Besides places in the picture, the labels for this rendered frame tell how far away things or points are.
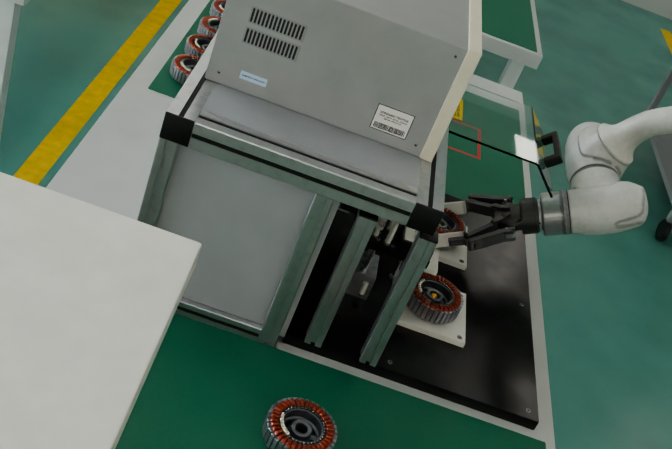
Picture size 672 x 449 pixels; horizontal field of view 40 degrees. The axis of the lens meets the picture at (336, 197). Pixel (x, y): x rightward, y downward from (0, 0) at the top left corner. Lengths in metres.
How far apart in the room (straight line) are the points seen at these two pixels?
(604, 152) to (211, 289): 0.88
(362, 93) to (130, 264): 0.62
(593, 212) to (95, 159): 0.99
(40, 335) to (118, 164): 1.06
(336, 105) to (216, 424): 0.53
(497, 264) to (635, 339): 1.57
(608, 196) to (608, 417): 1.33
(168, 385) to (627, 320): 2.38
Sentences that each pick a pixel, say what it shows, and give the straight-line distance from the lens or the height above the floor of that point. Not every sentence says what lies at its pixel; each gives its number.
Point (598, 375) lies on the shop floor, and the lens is 3.25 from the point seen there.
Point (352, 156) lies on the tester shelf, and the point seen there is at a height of 1.11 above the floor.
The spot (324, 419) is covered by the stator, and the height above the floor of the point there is 0.79.
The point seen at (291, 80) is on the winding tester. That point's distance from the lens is 1.48.
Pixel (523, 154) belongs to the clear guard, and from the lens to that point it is 1.79.
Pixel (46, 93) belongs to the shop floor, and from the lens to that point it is 3.51.
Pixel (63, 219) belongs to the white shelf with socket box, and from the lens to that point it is 1.00.
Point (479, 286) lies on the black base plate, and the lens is 1.92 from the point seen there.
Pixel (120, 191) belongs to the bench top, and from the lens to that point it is 1.83.
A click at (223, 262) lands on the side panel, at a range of 1.53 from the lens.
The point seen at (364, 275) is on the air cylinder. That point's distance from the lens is 1.71.
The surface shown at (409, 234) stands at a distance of 1.68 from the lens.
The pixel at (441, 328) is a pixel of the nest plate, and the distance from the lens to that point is 1.74.
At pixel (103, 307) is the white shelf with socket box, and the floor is 1.20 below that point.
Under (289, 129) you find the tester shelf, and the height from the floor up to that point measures 1.11.
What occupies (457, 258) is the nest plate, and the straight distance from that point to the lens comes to 1.94.
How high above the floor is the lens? 1.83
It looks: 32 degrees down
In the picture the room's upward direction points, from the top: 22 degrees clockwise
